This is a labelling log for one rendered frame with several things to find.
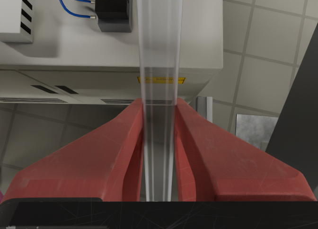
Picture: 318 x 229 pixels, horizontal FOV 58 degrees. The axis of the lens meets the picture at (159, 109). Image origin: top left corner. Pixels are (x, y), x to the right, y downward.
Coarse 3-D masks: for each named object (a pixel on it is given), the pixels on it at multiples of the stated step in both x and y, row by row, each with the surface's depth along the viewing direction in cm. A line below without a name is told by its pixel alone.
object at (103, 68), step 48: (48, 0) 47; (192, 0) 48; (0, 48) 47; (48, 48) 47; (96, 48) 47; (192, 48) 47; (0, 96) 82; (48, 96) 81; (96, 96) 79; (192, 96) 76
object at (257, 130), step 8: (240, 120) 107; (248, 120) 107; (256, 120) 107; (264, 120) 107; (272, 120) 107; (240, 128) 107; (248, 128) 107; (256, 128) 107; (264, 128) 107; (272, 128) 107; (240, 136) 106; (248, 136) 106; (256, 136) 106; (264, 136) 106; (256, 144) 106; (264, 144) 103
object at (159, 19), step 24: (144, 0) 8; (168, 0) 8; (144, 24) 9; (168, 24) 9; (144, 48) 10; (168, 48) 10; (144, 72) 10; (168, 72) 10; (144, 96) 11; (168, 96) 11; (144, 120) 12; (168, 120) 12; (144, 144) 13; (168, 144) 13; (168, 168) 14; (168, 192) 15
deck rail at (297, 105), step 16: (304, 64) 17; (304, 80) 17; (288, 96) 19; (304, 96) 17; (288, 112) 19; (304, 112) 17; (288, 128) 19; (304, 128) 17; (272, 144) 21; (288, 144) 19; (304, 144) 17; (288, 160) 19; (304, 160) 17; (304, 176) 17
